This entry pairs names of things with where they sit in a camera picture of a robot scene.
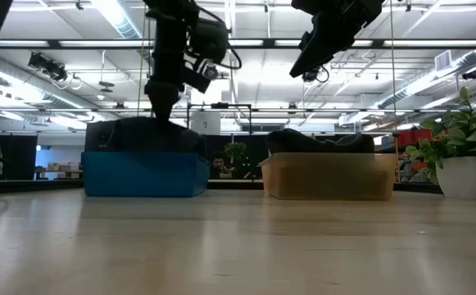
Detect blue-grey knit beanie hat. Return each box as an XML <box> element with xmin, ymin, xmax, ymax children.
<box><xmin>97</xmin><ymin>116</ymin><xmax>207</xmax><ymax>156</ymax></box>

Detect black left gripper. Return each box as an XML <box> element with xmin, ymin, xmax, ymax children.
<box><xmin>144</xmin><ymin>17</ymin><xmax>213</xmax><ymax>121</ymax></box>

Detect small green plant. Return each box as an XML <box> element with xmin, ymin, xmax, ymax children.
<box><xmin>224</xmin><ymin>141</ymin><xmax>248</xmax><ymax>164</ymax></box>

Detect black ceiling spotlights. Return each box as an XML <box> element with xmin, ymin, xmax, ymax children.
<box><xmin>26</xmin><ymin>51</ymin><xmax>70</xmax><ymax>82</ymax></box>

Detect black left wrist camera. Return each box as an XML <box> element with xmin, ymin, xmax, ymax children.
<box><xmin>187</xmin><ymin>17</ymin><xmax>232</xmax><ymax>81</ymax></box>

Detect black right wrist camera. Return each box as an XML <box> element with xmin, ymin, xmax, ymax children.
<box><xmin>301</xmin><ymin>66</ymin><xmax>330</xmax><ymax>84</ymax></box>

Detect red storage bins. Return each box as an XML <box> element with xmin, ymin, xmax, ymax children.
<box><xmin>396</xmin><ymin>128</ymin><xmax>434</xmax><ymax>148</ymax></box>

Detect orange translucent plastic bin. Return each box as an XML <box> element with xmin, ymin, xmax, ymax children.
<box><xmin>260</xmin><ymin>152</ymin><xmax>399</xmax><ymax>202</ymax></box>

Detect green plant in white pot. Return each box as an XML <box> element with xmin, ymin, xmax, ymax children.
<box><xmin>404</xmin><ymin>85</ymin><xmax>476</xmax><ymax>201</ymax></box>

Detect black ceiling light bar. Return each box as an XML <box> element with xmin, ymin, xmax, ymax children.
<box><xmin>0</xmin><ymin>38</ymin><xmax>476</xmax><ymax>50</ymax></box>

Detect dark grey knit beanie hat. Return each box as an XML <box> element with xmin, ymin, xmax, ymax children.
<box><xmin>333</xmin><ymin>133</ymin><xmax>376</xmax><ymax>155</ymax></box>
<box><xmin>265</xmin><ymin>127</ymin><xmax>339</xmax><ymax>155</ymax></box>

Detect blue plastic table bin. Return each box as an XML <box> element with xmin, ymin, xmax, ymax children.
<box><xmin>80</xmin><ymin>151</ymin><xmax>211</xmax><ymax>199</ymax></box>

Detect black metal stand frame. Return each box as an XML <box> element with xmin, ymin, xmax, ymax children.
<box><xmin>186</xmin><ymin>102</ymin><xmax>254</xmax><ymax>137</ymax></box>

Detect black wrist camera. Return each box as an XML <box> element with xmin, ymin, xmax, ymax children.
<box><xmin>301</xmin><ymin>66</ymin><xmax>330</xmax><ymax>84</ymax></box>
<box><xmin>187</xmin><ymin>17</ymin><xmax>232</xmax><ymax>81</ymax></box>

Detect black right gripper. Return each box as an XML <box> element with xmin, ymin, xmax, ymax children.
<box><xmin>288</xmin><ymin>0</ymin><xmax>387</xmax><ymax>79</ymax></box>

